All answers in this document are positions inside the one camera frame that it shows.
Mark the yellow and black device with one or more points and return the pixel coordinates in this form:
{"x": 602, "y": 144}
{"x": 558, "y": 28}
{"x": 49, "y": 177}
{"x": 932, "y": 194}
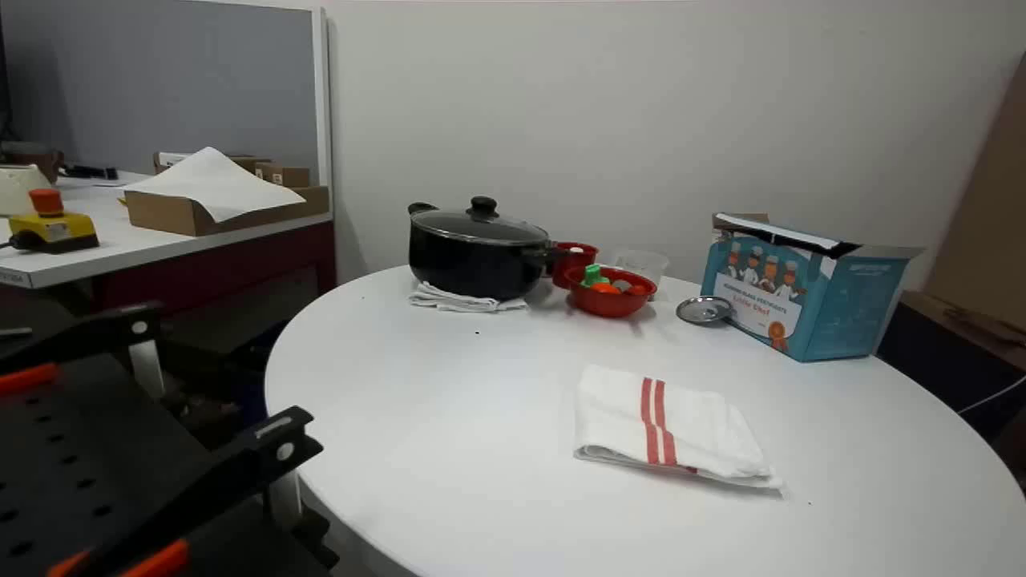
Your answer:
{"x": 52, "y": 233}

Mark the glass pot lid black knob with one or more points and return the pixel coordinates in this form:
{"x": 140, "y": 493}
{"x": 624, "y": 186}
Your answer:
{"x": 482, "y": 222}

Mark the white towel with red stripes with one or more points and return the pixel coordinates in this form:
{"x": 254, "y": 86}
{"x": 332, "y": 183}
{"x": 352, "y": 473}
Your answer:
{"x": 716, "y": 427}

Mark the green toy food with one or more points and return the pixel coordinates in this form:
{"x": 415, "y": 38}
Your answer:
{"x": 590, "y": 277}

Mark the red bowl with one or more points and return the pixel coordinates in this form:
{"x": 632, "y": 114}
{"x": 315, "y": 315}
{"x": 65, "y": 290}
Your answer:
{"x": 610, "y": 306}

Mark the orange toy food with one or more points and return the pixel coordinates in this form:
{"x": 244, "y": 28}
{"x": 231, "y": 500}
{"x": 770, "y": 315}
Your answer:
{"x": 610, "y": 288}

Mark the large brown cardboard sheet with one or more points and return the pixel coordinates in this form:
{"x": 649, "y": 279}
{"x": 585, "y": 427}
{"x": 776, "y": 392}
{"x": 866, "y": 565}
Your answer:
{"x": 990, "y": 225}

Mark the small black desk item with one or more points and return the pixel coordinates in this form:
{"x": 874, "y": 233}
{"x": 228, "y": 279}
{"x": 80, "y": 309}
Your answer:
{"x": 90, "y": 173}

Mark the white rounded object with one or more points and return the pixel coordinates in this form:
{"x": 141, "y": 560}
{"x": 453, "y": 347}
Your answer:
{"x": 20, "y": 190}

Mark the small orange block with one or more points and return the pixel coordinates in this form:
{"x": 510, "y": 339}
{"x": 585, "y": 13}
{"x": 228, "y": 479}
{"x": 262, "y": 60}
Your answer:
{"x": 47, "y": 204}

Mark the round silver metal strainer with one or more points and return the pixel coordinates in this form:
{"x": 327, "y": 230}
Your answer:
{"x": 708, "y": 314}

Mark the white desk with red front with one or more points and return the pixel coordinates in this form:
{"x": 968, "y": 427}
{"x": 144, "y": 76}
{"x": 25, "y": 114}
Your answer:
{"x": 140, "y": 252}

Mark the black perforated stand frame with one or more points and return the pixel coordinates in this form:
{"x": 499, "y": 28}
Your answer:
{"x": 65, "y": 461}

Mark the blue printed cardboard box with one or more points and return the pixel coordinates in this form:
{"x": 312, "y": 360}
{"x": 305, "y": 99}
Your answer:
{"x": 853, "y": 306}

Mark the grey partition panel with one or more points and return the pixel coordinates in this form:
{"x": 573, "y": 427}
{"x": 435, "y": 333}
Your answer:
{"x": 161, "y": 76}

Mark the black cooking pot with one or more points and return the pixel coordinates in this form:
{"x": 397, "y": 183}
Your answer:
{"x": 476, "y": 269}

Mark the white cloth under pot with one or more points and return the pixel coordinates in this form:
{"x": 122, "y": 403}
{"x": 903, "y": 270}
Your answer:
{"x": 453, "y": 301}

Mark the red mug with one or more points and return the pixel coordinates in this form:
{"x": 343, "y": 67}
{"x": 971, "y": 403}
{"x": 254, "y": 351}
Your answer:
{"x": 569, "y": 266}

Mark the shallow brown cardboard tray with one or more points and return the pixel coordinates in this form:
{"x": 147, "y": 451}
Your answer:
{"x": 172, "y": 213}

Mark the open cardboard box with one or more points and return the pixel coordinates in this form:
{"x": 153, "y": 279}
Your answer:
{"x": 219, "y": 183}

